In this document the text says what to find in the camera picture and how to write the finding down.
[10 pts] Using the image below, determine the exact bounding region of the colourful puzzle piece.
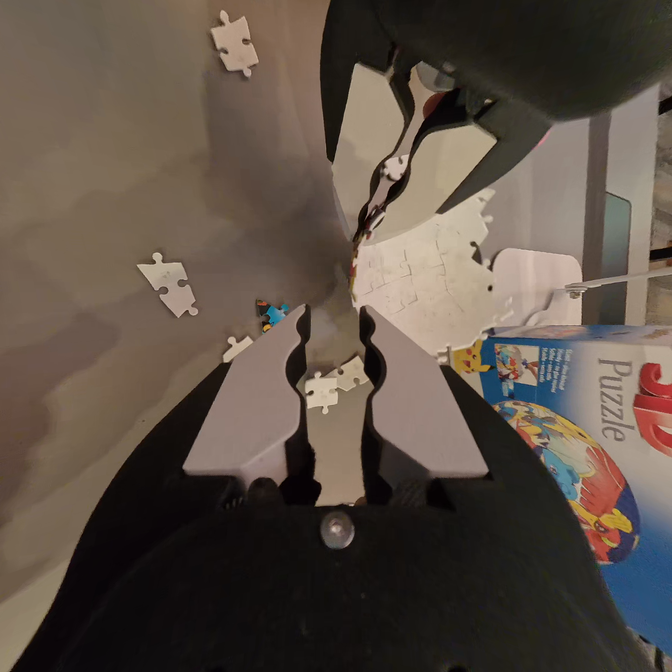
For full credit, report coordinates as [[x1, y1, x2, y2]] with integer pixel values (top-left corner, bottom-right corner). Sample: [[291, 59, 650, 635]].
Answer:
[[255, 299, 289, 334]]

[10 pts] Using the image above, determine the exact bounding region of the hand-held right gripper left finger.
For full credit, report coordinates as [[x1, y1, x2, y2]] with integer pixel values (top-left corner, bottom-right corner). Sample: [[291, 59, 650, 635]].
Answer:
[[183, 303, 318, 491]]

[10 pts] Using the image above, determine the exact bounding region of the white rounded base plate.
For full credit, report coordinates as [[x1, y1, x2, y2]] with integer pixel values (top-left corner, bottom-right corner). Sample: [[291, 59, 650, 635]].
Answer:
[[493, 249, 582, 329]]

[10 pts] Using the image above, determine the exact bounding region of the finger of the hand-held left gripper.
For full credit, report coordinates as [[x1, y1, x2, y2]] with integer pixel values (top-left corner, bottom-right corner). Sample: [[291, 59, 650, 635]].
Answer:
[[361, 121, 498, 247], [332, 63, 415, 239]]

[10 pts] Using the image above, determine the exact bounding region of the thin metal rod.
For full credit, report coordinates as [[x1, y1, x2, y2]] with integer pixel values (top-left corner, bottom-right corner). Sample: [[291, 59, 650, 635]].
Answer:
[[564, 270, 672, 297]]

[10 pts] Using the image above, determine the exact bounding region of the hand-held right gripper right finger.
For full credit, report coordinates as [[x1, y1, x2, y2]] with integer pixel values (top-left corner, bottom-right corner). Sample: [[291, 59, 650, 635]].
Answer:
[[358, 306, 490, 494]]

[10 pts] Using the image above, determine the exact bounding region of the teal panel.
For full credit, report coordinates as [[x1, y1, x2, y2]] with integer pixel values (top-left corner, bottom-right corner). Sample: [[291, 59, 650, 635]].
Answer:
[[604, 191, 632, 274]]

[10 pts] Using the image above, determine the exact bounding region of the blue puzzle box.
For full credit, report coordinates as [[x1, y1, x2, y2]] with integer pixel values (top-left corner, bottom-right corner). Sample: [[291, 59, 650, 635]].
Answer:
[[436, 324, 672, 646]]

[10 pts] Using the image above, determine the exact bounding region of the colourful puzzle ball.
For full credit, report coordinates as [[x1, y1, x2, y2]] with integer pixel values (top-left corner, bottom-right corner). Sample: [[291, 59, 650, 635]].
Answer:
[[349, 155, 515, 364]]

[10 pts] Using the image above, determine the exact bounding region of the grey upright post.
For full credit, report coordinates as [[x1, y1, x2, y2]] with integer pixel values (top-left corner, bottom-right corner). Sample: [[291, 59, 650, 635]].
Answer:
[[583, 84, 662, 326]]

